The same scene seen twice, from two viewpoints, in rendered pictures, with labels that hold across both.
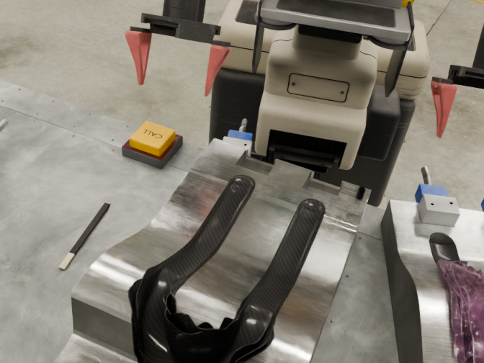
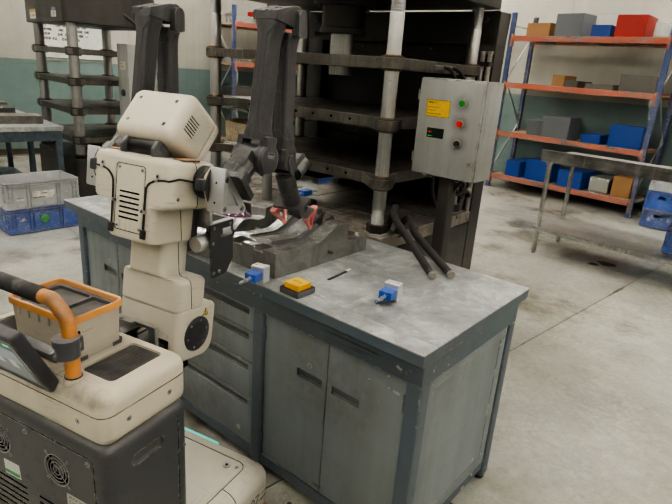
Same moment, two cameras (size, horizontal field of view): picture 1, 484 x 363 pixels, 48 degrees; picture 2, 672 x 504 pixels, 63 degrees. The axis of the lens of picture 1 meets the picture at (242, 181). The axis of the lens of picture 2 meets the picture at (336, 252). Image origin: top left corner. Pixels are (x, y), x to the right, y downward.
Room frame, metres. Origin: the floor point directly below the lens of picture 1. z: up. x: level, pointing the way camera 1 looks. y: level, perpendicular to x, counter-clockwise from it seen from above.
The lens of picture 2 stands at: (2.20, 0.84, 1.48)
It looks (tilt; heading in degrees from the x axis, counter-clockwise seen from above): 19 degrees down; 201
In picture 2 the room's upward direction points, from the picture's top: 4 degrees clockwise
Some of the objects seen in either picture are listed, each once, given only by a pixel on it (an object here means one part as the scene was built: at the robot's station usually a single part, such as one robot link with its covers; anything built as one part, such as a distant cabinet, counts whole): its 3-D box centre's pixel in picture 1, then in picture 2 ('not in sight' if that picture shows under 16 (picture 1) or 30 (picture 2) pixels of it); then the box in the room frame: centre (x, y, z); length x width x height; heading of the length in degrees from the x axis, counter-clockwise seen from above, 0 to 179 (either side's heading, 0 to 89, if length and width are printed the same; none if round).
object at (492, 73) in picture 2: not in sight; (381, 169); (-1.04, -0.14, 0.90); 1.31 x 0.16 x 1.80; 72
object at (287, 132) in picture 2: not in sight; (283, 93); (0.78, 0.10, 1.40); 0.11 x 0.06 x 0.43; 85
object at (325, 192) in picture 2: not in sight; (329, 185); (-0.51, -0.26, 0.87); 0.50 x 0.27 x 0.17; 162
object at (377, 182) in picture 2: not in sight; (336, 167); (-0.60, -0.27, 0.96); 1.29 x 0.83 x 0.18; 72
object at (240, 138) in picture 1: (239, 140); (251, 277); (0.78, 0.01, 0.83); 0.13 x 0.05 x 0.05; 176
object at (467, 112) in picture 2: not in sight; (438, 248); (-0.18, 0.42, 0.74); 0.31 x 0.22 x 1.47; 72
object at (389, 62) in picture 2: not in sight; (342, 73); (-0.60, -0.27, 1.45); 1.29 x 0.82 x 0.19; 72
